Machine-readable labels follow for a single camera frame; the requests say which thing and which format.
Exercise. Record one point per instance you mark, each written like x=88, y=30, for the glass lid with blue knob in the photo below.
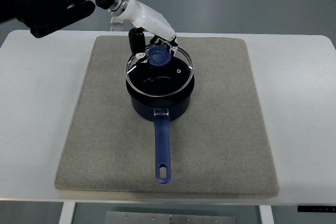
x=158, y=73

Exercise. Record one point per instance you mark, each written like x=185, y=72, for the white table leg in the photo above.
x=67, y=213
x=266, y=215

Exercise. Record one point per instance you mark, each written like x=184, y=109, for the white table leg left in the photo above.
x=67, y=213

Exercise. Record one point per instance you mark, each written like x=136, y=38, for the grey felt mat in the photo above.
x=219, y=146

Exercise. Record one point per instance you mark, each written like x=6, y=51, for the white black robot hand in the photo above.
x=144, y=18

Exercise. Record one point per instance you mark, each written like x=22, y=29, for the white table leg right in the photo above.
x=266, y=215

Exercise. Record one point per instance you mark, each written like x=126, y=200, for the black table control panel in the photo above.
x=319, y=209

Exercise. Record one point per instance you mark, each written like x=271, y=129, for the metal base plate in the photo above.
x=139, y=217

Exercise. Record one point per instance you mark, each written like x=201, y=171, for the dark blue saucepan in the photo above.
x=161, y=111

